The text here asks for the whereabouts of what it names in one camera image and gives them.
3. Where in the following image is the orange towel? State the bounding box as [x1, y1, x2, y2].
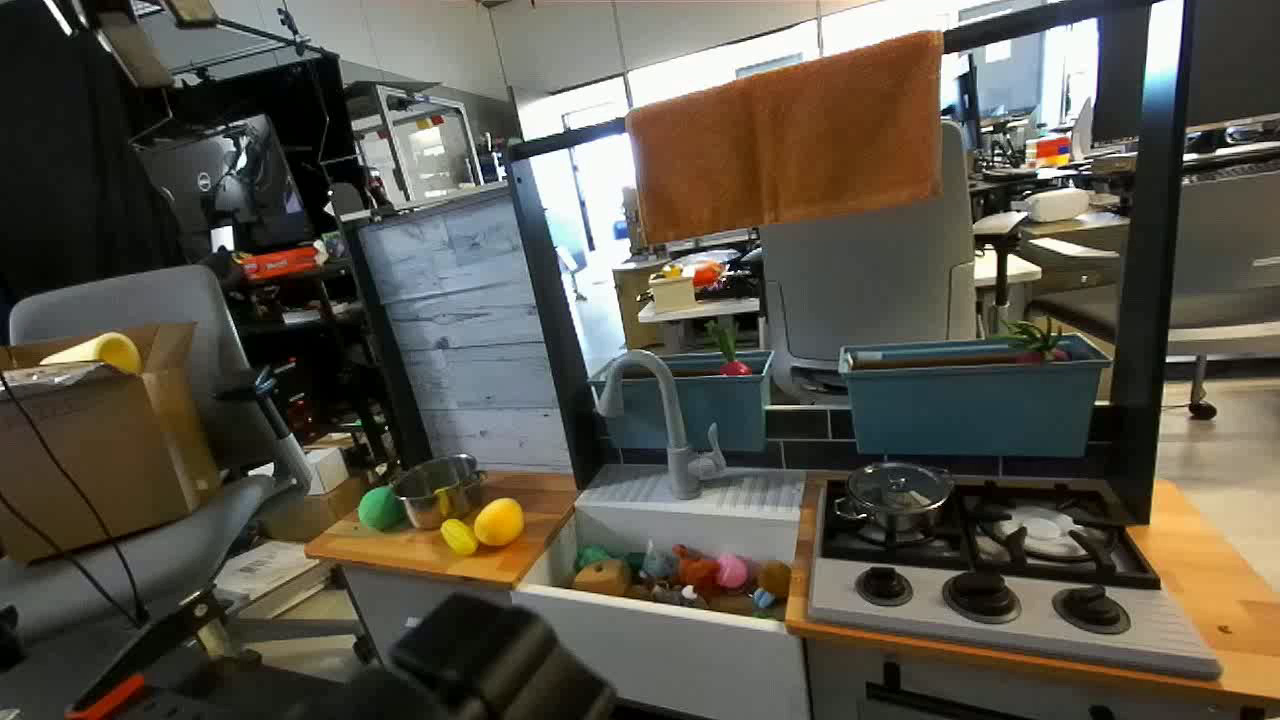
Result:
[628, 31, 945, 245]

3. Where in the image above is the black robot base foreground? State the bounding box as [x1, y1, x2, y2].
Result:
[66, 595, 687, 720]

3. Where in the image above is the left blue planter box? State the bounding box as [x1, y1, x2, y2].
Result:
[604, 353, 774, 453]

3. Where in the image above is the blue planter box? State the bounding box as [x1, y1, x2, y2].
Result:
[604, 353, 774, 453]
[840, 335, 1109, 460]

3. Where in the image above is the grey toy faucet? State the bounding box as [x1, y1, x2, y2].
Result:
[598, 353, 730, 500]

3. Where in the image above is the grey wood backsplash panel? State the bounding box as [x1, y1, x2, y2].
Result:
[355, 187, 570, 472]

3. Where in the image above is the yellow toy lemon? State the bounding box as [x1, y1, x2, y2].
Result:
[474, 497, 526, 547]

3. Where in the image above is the brown toy in sink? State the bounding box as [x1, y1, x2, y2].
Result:
[573, 559, 633, 595]

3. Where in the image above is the pink toy in sink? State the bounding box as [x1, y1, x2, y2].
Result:
[718, 556, 753, 594]

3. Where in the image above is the yellow toy banana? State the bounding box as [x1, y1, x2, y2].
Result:
[442, 522, 482, 556]

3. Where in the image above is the white chair behind kitchen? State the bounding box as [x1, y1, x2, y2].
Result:
[762, 119, 978, 363]

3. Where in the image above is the left wooden countertop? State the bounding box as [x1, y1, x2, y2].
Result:
[306, 472, 578, 588]

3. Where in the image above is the wooden countertop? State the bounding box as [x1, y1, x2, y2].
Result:
[306, 472, 578, 588]
[785, 470, 1280, 716]

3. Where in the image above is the glass pot lid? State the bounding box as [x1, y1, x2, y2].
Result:
[843, 460, 951, 522]

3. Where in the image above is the green round toy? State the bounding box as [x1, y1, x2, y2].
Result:
[355, 488, 403, 532]

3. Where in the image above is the white toy sink basin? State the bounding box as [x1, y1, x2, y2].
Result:
[512, 464, 810, 720]

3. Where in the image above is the right blue planter box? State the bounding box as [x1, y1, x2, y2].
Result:
[840, 335, 1109, 460]

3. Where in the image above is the grey toy stove top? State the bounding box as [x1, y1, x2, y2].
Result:
[810, 480, 1222, 680]

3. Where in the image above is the grey office chair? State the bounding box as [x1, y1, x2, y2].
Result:
[0, 266, 313, 669]

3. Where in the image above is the yellow foam roll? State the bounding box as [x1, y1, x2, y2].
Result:
[47, 332, 143, 378]

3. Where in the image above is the cardboard box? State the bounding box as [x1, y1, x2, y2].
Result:
[0, 323, 220, 565]

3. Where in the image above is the right wooden countertop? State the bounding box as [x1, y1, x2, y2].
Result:
[785, 470, 1280, 716]

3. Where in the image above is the black metal rail frame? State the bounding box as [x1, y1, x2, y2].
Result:
[510, 0, 1199, 524]

